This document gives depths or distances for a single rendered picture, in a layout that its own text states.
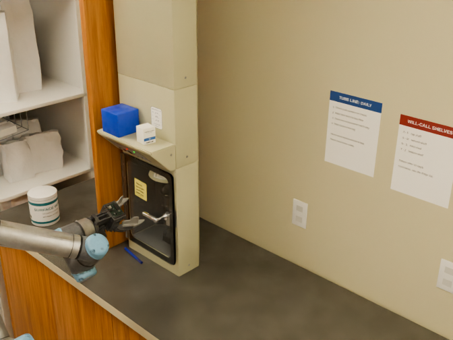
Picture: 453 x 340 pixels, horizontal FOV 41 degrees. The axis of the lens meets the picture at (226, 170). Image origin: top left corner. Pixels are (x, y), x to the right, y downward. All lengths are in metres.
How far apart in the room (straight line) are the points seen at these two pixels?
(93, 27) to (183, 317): 1.10
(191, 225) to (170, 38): 0.75
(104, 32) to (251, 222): 1.02
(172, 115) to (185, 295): 0.69
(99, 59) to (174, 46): 0.39
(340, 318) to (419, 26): 1.05
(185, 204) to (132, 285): 0.38
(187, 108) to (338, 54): 0.56
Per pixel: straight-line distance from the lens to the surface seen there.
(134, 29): 2.22
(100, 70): 2.36
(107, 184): 2.52
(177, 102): 2.13
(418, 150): 2.08
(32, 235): 1.87
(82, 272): 2.03
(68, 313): 2.75
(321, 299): 2.36
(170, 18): 2.06
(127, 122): 2.26
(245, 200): 2.64
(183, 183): 2.26
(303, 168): 2.37
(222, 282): 2.41
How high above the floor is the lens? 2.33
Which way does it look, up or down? 25 degrees down
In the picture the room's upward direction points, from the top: 1 degrees clockwise
